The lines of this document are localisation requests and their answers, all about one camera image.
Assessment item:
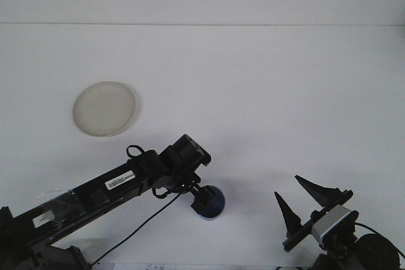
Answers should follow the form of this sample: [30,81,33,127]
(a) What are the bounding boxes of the pale blue cup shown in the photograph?
[197,185,227,222]

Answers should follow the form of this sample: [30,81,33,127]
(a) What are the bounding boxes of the pale round plate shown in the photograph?
[72,80,137,138]

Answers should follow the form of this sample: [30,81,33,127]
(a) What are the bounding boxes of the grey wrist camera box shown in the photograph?
[311,204,359,248]

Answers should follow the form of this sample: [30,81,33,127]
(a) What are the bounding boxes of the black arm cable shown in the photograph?
[90,184,199,267]
[354,221,405,260]

